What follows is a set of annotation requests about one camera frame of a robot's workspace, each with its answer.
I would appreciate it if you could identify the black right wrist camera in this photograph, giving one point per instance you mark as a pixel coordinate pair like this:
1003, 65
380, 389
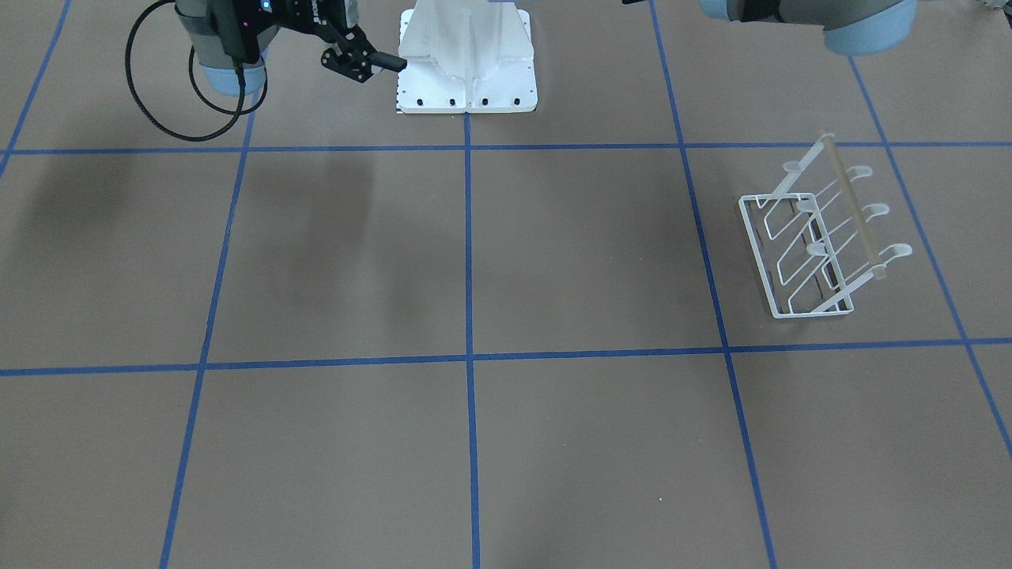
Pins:
243, 27

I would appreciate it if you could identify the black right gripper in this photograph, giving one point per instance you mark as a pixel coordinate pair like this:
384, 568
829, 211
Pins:
345, 56

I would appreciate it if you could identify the white wire cup holder rack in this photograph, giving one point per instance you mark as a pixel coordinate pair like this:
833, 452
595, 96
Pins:
812, 238

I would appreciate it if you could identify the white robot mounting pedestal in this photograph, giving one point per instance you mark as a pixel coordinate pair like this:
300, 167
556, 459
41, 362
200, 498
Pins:
466, 57

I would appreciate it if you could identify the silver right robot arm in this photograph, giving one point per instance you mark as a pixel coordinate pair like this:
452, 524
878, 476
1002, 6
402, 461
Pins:
226, 75

